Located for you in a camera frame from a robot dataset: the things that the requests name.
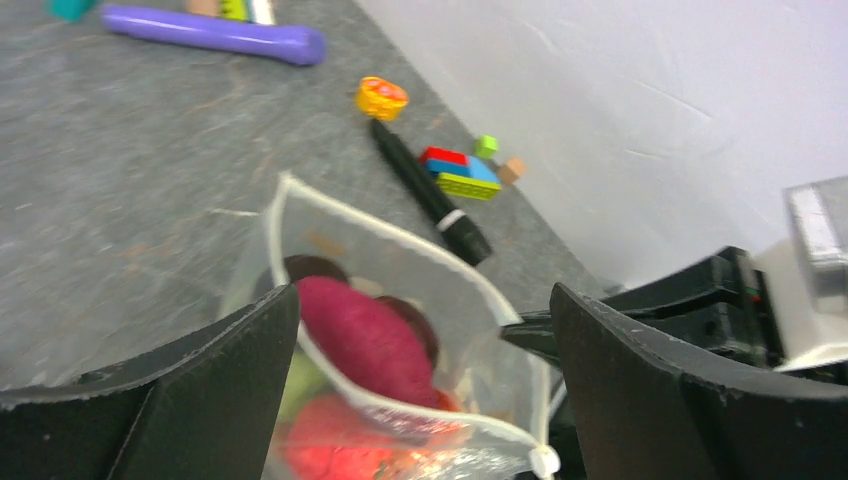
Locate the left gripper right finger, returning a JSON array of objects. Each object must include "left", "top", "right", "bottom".
[{"left": 550, "top": 283, "right": 847, "bottom": 479}]

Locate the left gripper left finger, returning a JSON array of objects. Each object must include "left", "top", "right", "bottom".
[{"left": 1, "top": 286, "right": 300, "bottom": 479}]

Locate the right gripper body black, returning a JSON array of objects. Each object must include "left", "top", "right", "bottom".
[{"left": 500, "top": 246, "right": 790, "bottom": 372}]

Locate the green cabbage toy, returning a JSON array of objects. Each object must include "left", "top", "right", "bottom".
[{"left": 277, "top": 351, "right": 328, "bottom": 423}]

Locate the red pomegranate toy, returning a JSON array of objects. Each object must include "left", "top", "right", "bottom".
[{"left": 271, "top": 394, "right": 462, "bottom": 479}]

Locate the dark plum toy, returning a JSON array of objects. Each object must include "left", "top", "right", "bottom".
[{"left": 283, "top": 254, "right": 350, "bottom": 284}]

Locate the magenta fruit toy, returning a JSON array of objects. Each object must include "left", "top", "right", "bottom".
[{"left": 296, "top": 277, "right": 440, "bottom": 409}]

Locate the clear polka dot zip bag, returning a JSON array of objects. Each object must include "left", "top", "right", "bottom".
[{"left": 220, "top": 173, "right": 561, "bottom": 479}]

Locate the dark red apple toy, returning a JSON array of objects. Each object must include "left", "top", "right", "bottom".
[{"left": 376, "top": 295, "right": 440, "bottom": 369}]

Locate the tan wooden cube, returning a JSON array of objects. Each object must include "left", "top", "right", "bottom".
[{"left": 496, "top": 157, "right": 527, "bottom": 186}]

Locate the small green cube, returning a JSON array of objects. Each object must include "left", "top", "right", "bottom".
[{"left": 474, "top": 135, "right": 499, "bottom": 159}]

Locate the multicolour duplo stack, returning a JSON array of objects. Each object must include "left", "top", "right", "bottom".
[{"left": 419, "top": 146, "right": 502, "bottom": 200}]

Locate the yellow butterfly duplo block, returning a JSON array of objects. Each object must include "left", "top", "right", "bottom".
[{"left": 354, "top": 76, "right": 409, "bottom": 121}]

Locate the purple toy flashlight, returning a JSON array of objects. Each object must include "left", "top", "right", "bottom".
[{"left": 100, "top": 5, "right": 327, "bottom": 66}]

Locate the white block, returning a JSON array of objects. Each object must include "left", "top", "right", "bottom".
[{"left": 247, "top": 0, "right": 276, "bottom": 26}]

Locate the green lego block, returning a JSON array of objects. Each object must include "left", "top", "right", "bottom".
[{"left": 218, "top": 0, "right": 251, "bottom": 22}]

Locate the brown small block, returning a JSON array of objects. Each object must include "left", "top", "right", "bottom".
[{"left": 184, "top": 0, "right": 220, "bottom": 17}]

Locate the teal block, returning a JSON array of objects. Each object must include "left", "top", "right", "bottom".
[{"left": 47, "top": 0, "right": 97, "bottom": 23}]

